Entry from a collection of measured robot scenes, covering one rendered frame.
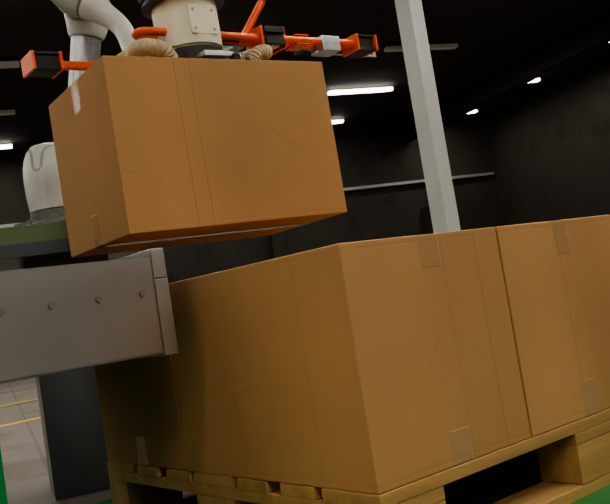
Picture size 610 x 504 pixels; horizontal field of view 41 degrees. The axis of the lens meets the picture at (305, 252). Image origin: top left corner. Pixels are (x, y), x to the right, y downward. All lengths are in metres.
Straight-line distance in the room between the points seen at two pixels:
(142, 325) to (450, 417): 0.60
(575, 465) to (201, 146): 1.06
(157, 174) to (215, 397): 0.53
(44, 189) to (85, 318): 1.16
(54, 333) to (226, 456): 0.42
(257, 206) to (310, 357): 0.66
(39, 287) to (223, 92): 0.73
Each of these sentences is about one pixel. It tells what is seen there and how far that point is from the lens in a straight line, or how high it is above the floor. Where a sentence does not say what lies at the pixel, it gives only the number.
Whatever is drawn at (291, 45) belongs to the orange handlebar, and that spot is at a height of 1.20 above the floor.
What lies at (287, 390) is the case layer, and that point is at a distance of 1.47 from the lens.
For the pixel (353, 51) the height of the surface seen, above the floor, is 1.18.
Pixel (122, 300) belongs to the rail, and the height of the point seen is 0.52.
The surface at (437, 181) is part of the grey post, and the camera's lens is 5.15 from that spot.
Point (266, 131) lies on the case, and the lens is 2.04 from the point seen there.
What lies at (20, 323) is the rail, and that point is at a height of 0.50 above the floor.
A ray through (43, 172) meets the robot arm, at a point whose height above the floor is 0.98.
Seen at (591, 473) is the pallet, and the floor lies 0.04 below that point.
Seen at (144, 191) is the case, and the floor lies 0.76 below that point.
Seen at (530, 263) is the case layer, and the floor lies 0.46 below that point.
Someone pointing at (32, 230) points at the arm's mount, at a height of 0.79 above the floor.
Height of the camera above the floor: 0.46
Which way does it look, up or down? 3 degrees up
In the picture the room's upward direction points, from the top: 9 degrees counter-clockwise
